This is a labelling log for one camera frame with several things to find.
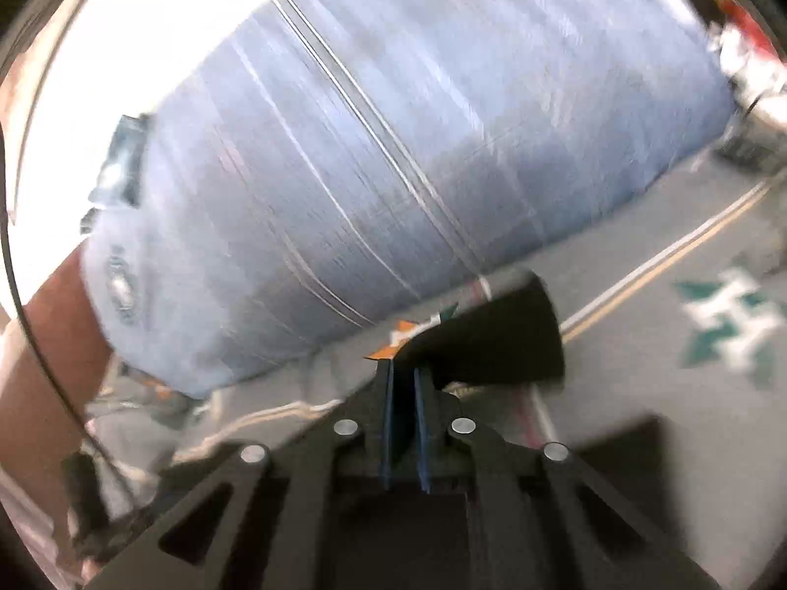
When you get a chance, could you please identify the brown cushion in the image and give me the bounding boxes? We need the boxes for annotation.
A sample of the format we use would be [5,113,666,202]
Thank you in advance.
[0,246,118,462]

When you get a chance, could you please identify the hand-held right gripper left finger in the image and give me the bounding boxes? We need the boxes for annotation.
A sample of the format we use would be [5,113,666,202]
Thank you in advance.
[80,359,397,590]

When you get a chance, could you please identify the black cable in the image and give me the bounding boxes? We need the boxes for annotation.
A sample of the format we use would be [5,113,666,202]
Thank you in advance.
[0,123,133,517]

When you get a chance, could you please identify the blue denim jeans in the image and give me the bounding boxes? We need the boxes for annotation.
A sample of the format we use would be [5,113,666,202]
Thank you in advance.
[86,114,151,237]

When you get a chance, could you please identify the black pants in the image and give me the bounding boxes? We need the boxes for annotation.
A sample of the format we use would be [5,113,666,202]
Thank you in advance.
[396,269,567,395]

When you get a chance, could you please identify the blue plaid pillow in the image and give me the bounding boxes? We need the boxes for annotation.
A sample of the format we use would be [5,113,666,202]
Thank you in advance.
[80,0,739,400]

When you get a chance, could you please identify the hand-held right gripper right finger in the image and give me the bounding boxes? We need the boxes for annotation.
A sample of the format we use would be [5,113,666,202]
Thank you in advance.
[412,367,722,590]

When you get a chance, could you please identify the grey plaid folded quilt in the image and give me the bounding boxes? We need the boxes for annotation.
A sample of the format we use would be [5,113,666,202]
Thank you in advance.
[80,350,345,505]

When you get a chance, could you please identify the white red clutter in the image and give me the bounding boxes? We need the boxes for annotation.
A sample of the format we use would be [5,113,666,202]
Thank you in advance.
[682,0,787,167]

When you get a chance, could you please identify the grey plaid bed sheet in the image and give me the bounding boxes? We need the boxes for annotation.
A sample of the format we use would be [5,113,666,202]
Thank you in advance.
[344,135,787,566]

